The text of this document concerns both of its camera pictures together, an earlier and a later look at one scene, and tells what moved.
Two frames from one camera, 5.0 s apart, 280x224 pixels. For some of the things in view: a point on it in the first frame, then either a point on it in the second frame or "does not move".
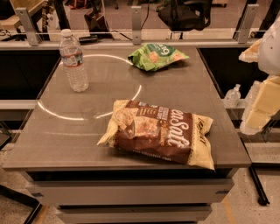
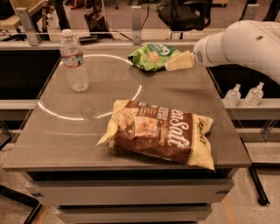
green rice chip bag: x=156 y=56 does not move
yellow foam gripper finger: x=266 y=103 to x=183 y=61
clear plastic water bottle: x=72 y=53 does not move
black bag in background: x=185 y=15 does not move
